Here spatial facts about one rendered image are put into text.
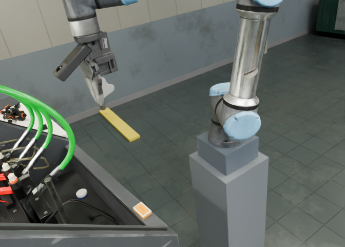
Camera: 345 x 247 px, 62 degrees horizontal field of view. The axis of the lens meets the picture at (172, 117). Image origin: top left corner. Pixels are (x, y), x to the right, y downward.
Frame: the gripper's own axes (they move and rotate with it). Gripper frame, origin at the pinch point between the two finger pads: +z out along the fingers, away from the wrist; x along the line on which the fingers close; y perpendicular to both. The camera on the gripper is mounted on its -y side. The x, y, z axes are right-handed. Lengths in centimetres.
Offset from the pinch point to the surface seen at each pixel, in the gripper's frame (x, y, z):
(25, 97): -13.7, -20.4, -14.0
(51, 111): -15.3, -16.9, -9.8
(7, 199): 8.9, -32.6, 21.7
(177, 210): 43, 51, 121
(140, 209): -22.0, -5.2, 25.0
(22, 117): 63, -13, 21
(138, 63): 224, 153, 77
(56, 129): 41.5, -5.5, 23.4
